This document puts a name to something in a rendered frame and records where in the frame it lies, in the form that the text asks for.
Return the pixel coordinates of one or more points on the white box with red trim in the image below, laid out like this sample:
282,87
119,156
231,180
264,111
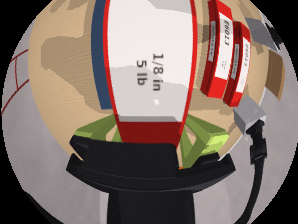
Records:
220,49

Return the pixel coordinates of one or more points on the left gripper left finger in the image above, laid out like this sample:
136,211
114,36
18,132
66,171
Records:
98,129

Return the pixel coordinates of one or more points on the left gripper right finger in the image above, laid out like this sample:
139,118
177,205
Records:
209,139

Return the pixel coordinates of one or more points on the white box with red edges labelled e6013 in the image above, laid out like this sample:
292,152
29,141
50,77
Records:
240,65

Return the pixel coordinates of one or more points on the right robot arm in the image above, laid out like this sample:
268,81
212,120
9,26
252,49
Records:
276,36

